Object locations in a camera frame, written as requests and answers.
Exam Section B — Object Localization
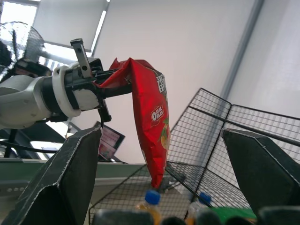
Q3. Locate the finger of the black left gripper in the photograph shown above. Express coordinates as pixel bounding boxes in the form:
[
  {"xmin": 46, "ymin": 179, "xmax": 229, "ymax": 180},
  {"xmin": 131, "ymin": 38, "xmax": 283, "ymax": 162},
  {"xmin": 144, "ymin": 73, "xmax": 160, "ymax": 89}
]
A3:
[
  {"xmin": 101, "ymin": 84, "xmax": 135, "ymax": 99},
  {"xmin": 102, "ymin": 68, "xmax": 122, "ymax": 78}
]

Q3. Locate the black standing fan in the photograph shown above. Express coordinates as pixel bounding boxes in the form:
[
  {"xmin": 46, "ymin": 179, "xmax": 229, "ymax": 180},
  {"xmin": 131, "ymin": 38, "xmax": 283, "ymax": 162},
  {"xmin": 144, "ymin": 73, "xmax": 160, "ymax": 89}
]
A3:
[{"xmin": 0, "ymin": 21, "xmax": 53, "ymax": 79}]

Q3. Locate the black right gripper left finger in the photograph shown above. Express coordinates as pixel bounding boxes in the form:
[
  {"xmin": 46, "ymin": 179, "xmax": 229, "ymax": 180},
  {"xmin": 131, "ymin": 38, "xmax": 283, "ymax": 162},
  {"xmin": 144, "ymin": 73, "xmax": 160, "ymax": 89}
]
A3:
[{"xmin": 0, "ymin": 127, "xmax": 103, "ymax": 225}]

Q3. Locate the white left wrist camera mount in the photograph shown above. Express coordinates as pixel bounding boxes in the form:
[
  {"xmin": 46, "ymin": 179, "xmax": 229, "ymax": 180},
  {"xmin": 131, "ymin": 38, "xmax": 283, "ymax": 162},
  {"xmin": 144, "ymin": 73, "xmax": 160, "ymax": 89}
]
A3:
[{"xmin": 52, "ymin": 62, "xmax": 99, "ymax": 117}]

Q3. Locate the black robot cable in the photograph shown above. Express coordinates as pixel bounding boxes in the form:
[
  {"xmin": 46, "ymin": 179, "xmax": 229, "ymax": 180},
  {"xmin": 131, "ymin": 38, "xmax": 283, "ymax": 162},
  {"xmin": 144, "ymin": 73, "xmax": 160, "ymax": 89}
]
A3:
[{"xmin": 0, "ymin": 140, "xmax": 62, "ymax": 153}]

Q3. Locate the black wire mesh basket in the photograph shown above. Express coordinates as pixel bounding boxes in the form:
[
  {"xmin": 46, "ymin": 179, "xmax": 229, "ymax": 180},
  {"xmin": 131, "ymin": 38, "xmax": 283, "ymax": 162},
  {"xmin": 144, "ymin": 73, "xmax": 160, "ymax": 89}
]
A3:
[{"xmin": 88, "ymin": 87, "xmax": 300, "ymax": 225}]

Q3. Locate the long ceiling light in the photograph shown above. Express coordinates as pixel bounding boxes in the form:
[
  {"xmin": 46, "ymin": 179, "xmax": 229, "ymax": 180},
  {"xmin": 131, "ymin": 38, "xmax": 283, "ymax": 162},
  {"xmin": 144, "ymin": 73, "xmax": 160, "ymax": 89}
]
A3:
[{"xmin": 90, "ymin": 10, "xmax": 108, "ymax": 50}]

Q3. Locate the laptop screen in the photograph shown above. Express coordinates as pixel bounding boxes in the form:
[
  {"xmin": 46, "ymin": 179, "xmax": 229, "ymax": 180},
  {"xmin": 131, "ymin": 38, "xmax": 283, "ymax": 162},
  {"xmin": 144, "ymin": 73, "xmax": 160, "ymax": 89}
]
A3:
[{"xmin": 97, "ymin": 120, "xmax": 126, "ymax": 161}]

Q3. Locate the red snack bag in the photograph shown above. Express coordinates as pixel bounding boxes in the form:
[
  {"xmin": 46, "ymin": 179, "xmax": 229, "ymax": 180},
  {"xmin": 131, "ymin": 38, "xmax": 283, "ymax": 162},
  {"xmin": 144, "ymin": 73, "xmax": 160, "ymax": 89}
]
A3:
[{"xmin": 93, "ymin": 57, "xmax": 171, "ymax": 189}]

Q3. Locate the blue-capped orange drink bottle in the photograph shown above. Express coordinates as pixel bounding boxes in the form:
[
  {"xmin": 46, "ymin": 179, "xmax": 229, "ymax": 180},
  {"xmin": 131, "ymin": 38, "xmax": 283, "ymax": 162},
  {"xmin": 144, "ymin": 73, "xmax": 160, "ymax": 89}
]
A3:
[
  {"xmin": 185, "ymin": 192, "xmax": 213, "ymax": 225},
  {"xmin": 135, "ymin": 189, "xmax": 163, "ymax": 225}
]

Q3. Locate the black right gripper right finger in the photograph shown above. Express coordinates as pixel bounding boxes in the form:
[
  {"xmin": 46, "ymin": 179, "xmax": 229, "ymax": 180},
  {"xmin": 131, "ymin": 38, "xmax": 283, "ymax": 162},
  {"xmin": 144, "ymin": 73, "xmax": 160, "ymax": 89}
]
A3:
[{"xmin": 221, "ymin": 128, "xmax": 300, "ymax": 225}]

